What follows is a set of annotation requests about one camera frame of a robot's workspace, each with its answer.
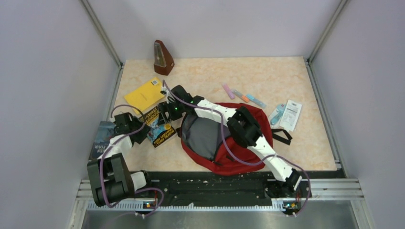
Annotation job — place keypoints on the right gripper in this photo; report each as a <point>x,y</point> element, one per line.
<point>165,108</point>

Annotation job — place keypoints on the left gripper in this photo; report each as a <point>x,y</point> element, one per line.
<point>144,131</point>

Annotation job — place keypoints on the colourful treehouse book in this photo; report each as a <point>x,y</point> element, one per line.
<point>158,133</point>

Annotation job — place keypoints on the red backpack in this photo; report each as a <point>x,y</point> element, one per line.
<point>206,145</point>

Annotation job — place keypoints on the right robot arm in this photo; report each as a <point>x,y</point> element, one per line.
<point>243,127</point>

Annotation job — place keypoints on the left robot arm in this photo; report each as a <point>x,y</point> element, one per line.
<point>109,176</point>

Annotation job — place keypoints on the blue correction tape pack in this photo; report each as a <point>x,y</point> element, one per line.
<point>276,115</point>

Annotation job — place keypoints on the dark nineteen eighty-four book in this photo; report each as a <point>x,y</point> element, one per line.
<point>102,139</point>

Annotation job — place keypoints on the yellow notebook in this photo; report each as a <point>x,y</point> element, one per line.
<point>146,95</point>

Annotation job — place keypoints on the brown wooden metronome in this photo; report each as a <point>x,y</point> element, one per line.
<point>163,60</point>

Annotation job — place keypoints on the pink highlighter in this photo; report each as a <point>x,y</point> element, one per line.
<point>228,91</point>

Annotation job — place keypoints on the orange highlighter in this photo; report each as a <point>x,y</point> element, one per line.
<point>240,95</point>

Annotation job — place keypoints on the blue highlighter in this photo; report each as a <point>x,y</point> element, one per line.
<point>256,101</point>

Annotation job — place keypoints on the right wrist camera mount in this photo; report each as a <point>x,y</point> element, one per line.
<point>164,91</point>

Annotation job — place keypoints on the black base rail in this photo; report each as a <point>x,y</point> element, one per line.
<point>206,189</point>

